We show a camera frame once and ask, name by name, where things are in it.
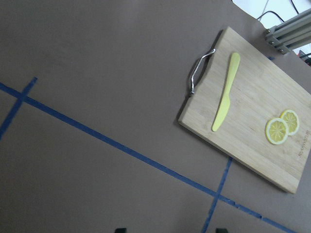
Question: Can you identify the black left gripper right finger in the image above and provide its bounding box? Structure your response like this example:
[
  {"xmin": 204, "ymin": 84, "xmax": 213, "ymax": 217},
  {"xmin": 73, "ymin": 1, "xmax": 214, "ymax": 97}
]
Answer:
[{"xmin": 216, "ymin": 228, "xmax": 228, "ymax": 233}]

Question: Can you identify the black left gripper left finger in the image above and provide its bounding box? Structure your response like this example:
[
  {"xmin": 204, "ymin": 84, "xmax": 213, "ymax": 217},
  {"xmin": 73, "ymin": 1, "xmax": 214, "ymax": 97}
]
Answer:
[{"xmin": 115, "ymin": 228, "xmax": 127, "ymax": 233}]

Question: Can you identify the lemon slice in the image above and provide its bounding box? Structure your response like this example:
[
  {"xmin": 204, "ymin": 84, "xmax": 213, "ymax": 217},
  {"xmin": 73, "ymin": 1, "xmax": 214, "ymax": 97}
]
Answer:
[
  {"xmin": 280, "ymin": 109, "xmax": 300, "ymax": 136},
  {"xmin": 265, "ymin": 117, "xmax": 289, "ymax": 145}
]

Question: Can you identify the bamboo cutting board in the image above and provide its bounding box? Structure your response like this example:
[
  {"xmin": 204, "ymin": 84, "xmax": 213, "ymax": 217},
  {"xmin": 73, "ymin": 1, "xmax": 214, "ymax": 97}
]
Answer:
[{"xmin": 179, "ymin": 28, "xmax": 311, "ymax": 194}]

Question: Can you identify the yellow plastic knife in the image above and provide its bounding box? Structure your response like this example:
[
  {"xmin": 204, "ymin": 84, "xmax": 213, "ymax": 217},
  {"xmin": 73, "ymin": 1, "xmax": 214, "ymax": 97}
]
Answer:
[{"xmin": 211, "ymin": 52, "xmax": 241, "ymax": 132}]

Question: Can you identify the metal cutting board handle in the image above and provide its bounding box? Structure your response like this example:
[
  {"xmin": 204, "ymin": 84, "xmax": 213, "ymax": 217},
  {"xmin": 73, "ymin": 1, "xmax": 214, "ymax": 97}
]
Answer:
[{"xmin": 189, "ymin": 48, "xmax": 216, "ymax": 98}]

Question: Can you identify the aluminium frame post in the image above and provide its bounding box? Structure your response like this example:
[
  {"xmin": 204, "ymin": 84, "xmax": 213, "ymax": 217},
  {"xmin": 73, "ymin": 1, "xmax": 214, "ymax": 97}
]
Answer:
[{"xmin": 264, "ymin": 9, "xmax": 311, "ymax": 54}]

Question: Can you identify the black cable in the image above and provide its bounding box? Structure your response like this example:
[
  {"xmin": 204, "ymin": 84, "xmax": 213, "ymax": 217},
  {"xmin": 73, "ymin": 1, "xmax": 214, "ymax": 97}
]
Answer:
[{"xmin": 257, "ymin": 0, "xmax": 302, "ymax": 22}]

